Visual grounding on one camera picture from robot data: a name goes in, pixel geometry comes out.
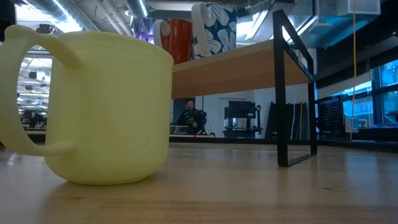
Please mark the blue white floral mug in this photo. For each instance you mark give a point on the blue white floral mug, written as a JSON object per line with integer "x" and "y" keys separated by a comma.
{"x": 222, "y": 31}

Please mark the yellow mug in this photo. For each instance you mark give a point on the yellow mug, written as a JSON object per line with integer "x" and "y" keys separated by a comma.
{"x": 109, "y": 109}

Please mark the purple faceted tumbler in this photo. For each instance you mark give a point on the purple faceted tumbler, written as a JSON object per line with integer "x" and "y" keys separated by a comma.
{"x": 143, "y": 29}

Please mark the background black robot arm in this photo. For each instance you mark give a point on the background black robot arm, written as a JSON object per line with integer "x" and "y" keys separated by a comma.
{"x": 201, "y": 119}

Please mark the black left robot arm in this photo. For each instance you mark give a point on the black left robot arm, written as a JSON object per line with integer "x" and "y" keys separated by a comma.
{"x": 6, "y": 12}

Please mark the person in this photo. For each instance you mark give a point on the person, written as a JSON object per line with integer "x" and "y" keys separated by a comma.
{"x": 186, "y": 119}

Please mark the black workstation with monitor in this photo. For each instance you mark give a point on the black workstation with monitor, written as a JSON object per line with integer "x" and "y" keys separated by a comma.
{"x": 241, "y": 109}

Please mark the black leaning panels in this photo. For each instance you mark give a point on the black leaning panels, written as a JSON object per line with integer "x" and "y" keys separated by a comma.
{"x": 293, "y": 121}

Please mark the black pegboard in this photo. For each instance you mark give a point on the black pegboard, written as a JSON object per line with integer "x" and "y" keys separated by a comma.
{"x": 331, "y": 115}

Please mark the white ceiling box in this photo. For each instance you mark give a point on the white ceiling box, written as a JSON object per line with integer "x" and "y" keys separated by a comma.
{"x": 360, "y": 7}

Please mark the black aluminium table frame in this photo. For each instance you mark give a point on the black aluminium table frame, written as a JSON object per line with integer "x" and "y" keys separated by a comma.
{"x": 242, "y": 140}

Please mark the wooden shelf black metal frame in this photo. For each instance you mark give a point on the wooden shelf black metal frame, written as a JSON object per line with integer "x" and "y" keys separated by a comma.
{"x": 233, "y": 70}

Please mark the small silver ceiling duct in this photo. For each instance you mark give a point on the small silver ceiling duct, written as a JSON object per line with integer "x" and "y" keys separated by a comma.
{"x": 136, "y": 7}

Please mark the window with black frame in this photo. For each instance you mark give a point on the window with black frame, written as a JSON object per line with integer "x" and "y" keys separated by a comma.
{"x": 390, "y": 74}

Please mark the large silver ceiling duct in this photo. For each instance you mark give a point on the large silver ceiling duct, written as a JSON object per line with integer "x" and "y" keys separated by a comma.
{"x": 37, "y": 3}

